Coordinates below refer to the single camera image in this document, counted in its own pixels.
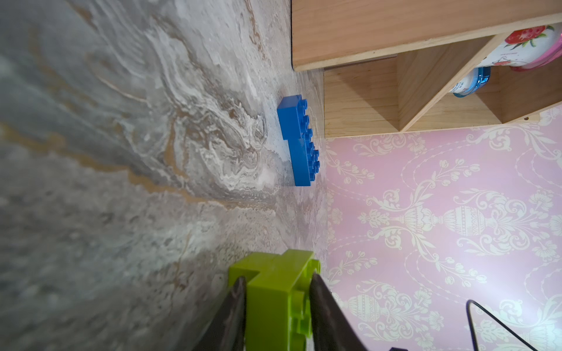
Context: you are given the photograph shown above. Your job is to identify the wooden shelf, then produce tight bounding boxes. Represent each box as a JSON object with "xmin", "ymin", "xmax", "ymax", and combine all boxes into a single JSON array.
[{"xmin": 291, "ymin": 1, "xmax": 561, "ymax": 137}]

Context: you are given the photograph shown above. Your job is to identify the pink lid yogurt cup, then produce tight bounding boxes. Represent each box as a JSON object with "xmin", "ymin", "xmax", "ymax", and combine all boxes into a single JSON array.
[{"xmin": 478, "ymin": 23, "xmax": 561, "ymax": 72}]

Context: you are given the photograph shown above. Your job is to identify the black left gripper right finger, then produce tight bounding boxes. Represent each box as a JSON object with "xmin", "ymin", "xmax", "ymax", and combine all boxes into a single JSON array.
[{"xmin": 310, "ymin": 273, "xmax": 367, "ymax": 351}]

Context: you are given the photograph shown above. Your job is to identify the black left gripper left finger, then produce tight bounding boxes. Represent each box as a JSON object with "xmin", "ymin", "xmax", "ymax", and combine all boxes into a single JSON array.
[{"xmin": 193, "ymin": 276, "xmax": 247, "ymax": 351}]

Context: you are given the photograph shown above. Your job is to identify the blue lego brick assembly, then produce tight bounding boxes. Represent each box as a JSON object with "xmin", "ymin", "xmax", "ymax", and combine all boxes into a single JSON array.
[{"xmin": 277, "ymin": 94, "xmax": 321, "ymax": 187}]

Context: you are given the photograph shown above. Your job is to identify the blue lid yogurt cup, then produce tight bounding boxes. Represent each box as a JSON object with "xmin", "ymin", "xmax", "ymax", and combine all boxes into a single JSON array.
[{"xmin": 450, "ymin": 67, "xmax": 491, "ymax": 98}]

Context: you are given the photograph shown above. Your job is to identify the green 2x4 lego brick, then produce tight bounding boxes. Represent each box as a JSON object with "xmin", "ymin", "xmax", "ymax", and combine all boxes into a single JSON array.
[{"xmin": 228, "ymin": 250, "xmax": 321, "ymax": 350}]

